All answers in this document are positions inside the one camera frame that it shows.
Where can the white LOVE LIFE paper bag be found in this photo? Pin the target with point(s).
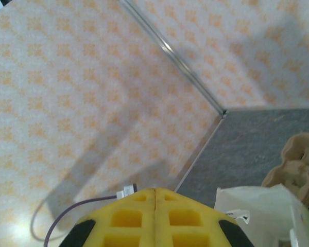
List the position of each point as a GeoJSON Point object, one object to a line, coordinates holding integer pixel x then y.
{"type": "Point", "coordinates": [267, 205]}

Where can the aluminium frame post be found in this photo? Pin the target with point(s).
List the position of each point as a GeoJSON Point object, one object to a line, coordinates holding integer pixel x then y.
{"type": "Point", "coordinates": [170, 51]}

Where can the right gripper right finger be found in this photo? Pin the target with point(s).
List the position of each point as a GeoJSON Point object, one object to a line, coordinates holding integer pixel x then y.
{"type": "Point", "coordinates": [164, 231]}

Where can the aluminium frame rail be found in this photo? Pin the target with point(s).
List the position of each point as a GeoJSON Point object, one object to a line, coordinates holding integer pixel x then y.
{"type": "Point", "coordinates": [203, 149]}
{"type": "Point", "coordinates": [273, 109]}

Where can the brown pulp cup carrier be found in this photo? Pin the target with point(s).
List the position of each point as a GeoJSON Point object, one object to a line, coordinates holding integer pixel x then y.
{"type": "Point", "coordinates": [296, 164]}

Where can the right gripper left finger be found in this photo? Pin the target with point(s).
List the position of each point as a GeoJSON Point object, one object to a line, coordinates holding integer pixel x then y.
{"type": "Point", "coordinates": [144, 231]}

